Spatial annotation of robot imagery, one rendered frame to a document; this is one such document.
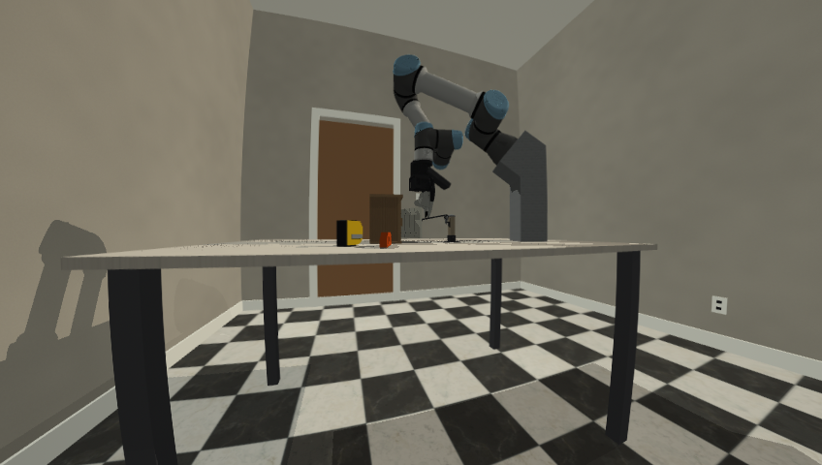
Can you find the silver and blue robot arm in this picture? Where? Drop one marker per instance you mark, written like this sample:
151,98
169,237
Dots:
487,108

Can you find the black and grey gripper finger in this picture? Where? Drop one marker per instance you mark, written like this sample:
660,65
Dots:
417,204
428,199

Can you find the orange spirit level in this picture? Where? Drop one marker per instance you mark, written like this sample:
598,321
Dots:
385,239

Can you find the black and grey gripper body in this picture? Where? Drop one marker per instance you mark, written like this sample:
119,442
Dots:
419,182

